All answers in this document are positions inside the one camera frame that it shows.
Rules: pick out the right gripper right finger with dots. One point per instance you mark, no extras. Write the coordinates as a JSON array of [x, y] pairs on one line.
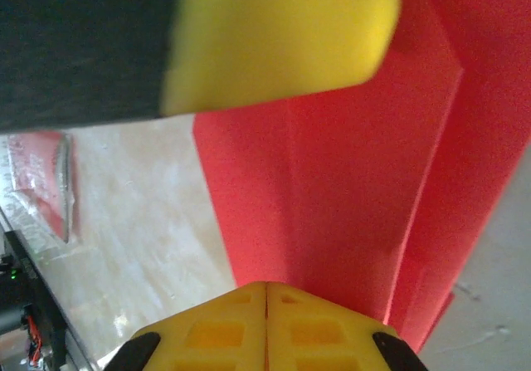
[[323, 338]]

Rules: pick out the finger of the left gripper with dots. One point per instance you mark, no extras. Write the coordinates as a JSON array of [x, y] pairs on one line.
[[269, 35]]

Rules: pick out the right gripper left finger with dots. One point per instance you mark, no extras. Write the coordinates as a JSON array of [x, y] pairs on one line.
[[207, 338]]

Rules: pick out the controller board with green light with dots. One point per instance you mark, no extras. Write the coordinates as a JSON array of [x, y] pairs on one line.
[[12, 273]]

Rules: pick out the red clear-lidded package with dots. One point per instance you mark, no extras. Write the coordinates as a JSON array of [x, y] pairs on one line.
[[37, 172]]

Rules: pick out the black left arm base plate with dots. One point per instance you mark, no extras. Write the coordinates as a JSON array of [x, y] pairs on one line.
[[29, 263]]

